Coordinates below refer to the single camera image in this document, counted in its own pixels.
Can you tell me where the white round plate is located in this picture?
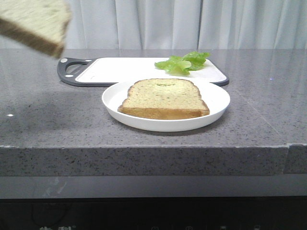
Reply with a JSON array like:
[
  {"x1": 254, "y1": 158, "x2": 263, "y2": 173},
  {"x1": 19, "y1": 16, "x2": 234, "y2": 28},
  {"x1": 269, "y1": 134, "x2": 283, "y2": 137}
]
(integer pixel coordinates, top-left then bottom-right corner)
[{"x1": 102, "y1": 79, "x2": 230, "y2": 132}]

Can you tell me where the white cutting board dark rim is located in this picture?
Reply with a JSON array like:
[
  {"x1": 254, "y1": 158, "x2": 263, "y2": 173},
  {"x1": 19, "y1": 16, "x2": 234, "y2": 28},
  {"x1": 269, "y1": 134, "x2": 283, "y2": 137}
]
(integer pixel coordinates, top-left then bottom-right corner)
[{"x1": 57, "y1": 57, "x2": 229, "y2": 87}]

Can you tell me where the bread slice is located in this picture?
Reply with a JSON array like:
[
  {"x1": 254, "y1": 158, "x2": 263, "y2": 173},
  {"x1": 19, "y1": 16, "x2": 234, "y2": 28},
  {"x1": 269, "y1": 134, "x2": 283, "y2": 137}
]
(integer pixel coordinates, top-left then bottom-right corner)
[
  {"x1": 0, "y1": 0, "x2": 72, "y2": 58},
  {"x1": 118, "y1": 79, "x2": 210, "y2": 120}
]

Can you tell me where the grey curtain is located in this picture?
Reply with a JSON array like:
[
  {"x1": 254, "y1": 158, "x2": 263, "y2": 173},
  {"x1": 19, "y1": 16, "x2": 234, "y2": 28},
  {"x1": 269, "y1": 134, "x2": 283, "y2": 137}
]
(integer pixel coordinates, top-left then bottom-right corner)
[{"x1": 0, "y1": 0, "x2": 307, "y2": 50}]

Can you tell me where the green lettuce leaf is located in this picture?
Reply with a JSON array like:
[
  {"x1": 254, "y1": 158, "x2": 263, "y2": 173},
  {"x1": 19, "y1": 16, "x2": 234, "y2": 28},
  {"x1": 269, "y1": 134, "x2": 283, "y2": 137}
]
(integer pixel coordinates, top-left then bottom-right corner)
[{"x1": 154, "y1": 51, "x2": 210, "y2": 75}]

